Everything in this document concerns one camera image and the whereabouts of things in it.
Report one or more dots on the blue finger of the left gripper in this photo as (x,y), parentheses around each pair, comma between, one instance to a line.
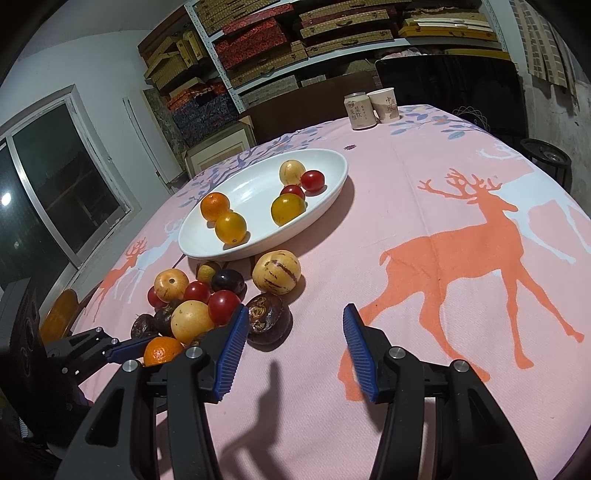
(118,352)

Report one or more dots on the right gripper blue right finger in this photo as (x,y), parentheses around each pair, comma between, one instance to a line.
(359,368)

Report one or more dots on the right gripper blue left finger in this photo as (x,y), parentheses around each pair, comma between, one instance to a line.
(227,351)

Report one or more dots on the yellow tomato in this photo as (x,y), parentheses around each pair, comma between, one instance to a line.
(286,207)
(230,228)

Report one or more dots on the red cherry tomato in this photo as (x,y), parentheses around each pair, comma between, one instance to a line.
(312,181)
(293,190)

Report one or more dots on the pale yellow round fruit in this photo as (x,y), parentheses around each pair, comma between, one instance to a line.
(291,172)

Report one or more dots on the small orange tangerine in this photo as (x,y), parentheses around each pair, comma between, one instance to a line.
(161,350)

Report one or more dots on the pale yellow plum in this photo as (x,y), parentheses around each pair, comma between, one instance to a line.
(189,320)

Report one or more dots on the dark brown passion fruit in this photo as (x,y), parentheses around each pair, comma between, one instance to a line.
(270,320)

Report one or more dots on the dark purple plum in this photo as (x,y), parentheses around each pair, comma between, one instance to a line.
(228,279)

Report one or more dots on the striped pepino melon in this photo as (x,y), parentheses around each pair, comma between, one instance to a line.
(277,272)

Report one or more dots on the pink printed tablecloth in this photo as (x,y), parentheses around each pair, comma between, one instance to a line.
(448,240)

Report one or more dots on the sliding glass window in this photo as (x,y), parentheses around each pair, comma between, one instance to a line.
(62,196)

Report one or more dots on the white round plate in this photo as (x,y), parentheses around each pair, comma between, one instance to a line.
(250,193)

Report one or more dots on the framed cardboard box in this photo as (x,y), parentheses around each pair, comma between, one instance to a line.
(232,140)

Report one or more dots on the pink drink can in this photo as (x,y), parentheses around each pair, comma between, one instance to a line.
(360,111)

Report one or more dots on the brown wooden board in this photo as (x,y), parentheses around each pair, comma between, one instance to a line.
(308,106)

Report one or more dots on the black round stool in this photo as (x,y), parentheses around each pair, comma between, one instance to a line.
(552,160)

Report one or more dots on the black panel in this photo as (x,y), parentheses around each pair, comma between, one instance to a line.
(487,92)

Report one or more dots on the white metal shelf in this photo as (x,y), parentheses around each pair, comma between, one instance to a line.
(253,43)

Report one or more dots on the hanging beige curtain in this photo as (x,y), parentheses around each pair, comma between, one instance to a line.
(547,57)

